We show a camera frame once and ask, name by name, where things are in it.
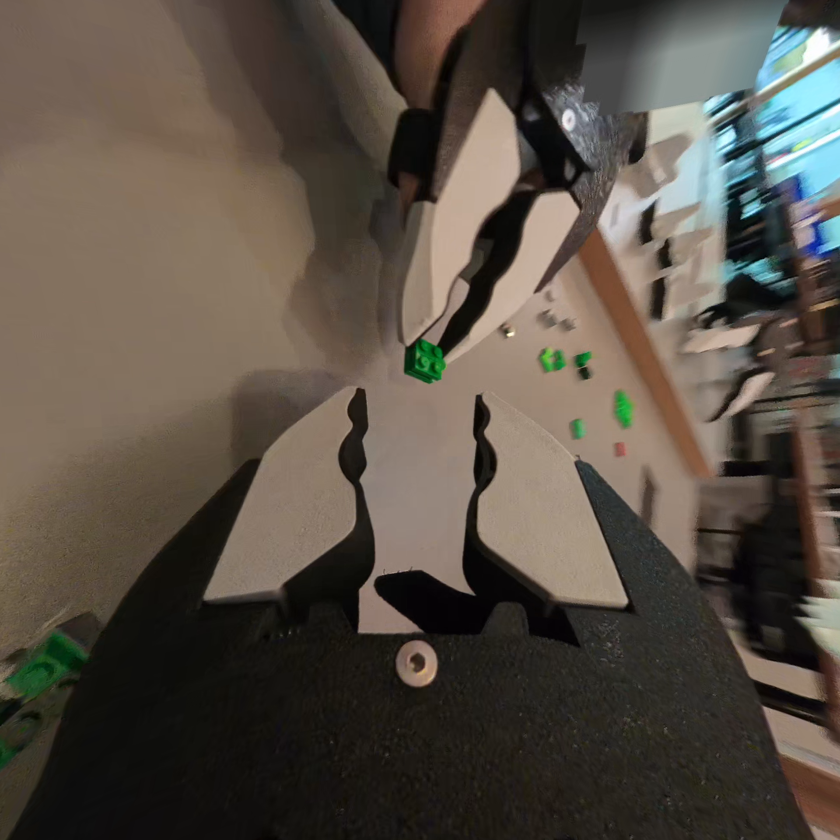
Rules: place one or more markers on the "wood-edged neighbouring table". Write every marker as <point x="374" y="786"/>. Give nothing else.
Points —
<point x="646" y="348"/>

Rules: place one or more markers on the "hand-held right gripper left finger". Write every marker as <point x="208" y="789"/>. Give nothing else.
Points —
<point x="289" y="518"/>

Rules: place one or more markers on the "white and black finger part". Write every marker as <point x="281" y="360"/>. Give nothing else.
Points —
<point x="689" y="282"/>
<point x="679" y="226"/>
<point x="663" y="164"/>

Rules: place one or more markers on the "green plate dark grey assembly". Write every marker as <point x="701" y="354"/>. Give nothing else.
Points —
<point x="46" y="663"/>

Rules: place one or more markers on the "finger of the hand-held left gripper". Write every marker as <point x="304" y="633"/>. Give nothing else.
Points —
<point x="472" y="170"/>
<point x="544" y="243"/>

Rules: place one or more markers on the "person's left hand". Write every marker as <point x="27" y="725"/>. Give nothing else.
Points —
<point x="430" y="52"/>

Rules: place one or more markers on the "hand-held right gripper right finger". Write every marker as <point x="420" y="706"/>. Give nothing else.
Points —
<point x="551" y="525"/>

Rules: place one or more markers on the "grey desk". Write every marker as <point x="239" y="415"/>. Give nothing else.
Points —
<point x="164" y="262"/>

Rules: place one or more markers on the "small green plate piece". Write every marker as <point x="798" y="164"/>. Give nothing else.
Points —
<point x="425" y="362"/>

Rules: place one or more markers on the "scatter of loose bricks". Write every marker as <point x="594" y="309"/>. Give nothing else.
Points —
<point x="551" y="359"/>

